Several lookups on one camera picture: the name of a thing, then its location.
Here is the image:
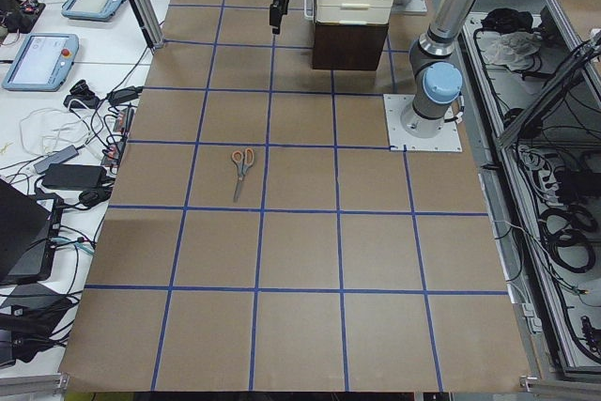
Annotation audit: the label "grey orange scissors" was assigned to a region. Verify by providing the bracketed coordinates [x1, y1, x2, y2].
[231, 147, 254, 203]

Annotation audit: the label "black power adapter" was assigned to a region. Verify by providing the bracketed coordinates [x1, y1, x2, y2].
[41, 163, 107, 191]

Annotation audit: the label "teach pendant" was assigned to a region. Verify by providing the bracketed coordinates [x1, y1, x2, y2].
[2, 33, 79, 92]
[61, 0, 124, 22]

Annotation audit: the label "white crumpled cloth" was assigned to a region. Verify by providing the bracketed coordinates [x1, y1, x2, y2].
[483, 31, 542, 70]

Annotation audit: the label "upper teach pendant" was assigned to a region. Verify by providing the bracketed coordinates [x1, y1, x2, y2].
[61, 0, 124, 22]

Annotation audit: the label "dark wooden drawer cabinet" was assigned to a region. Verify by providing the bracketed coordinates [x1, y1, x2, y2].
[312, 23, 389, 71]

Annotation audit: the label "lower teach pendant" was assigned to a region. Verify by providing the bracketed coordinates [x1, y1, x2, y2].
[2, 33, 79, 92]

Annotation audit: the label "white plastic storage box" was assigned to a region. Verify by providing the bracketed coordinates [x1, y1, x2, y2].
[303, 0, 393, 25]

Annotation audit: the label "black laptop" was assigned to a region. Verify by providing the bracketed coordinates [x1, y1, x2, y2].
[1, 181, 63, 285]

